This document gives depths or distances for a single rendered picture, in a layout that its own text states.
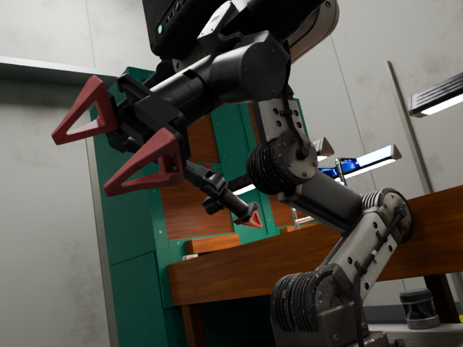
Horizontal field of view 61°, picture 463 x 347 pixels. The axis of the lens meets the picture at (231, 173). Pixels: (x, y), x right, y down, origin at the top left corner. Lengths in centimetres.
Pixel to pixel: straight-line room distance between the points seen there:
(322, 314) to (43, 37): 396
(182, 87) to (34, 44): 388
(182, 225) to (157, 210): 16
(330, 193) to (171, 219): 119
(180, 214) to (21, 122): 221
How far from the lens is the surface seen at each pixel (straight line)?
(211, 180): 138
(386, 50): 382
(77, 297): 362
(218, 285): 160
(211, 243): 198
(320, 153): 157
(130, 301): 218
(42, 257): 359
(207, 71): 45
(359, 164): 213
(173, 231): 196
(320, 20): 87
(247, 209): 143
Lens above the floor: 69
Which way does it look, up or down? 13 degrees up
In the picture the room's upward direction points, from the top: 12 degrees counter-clockwise
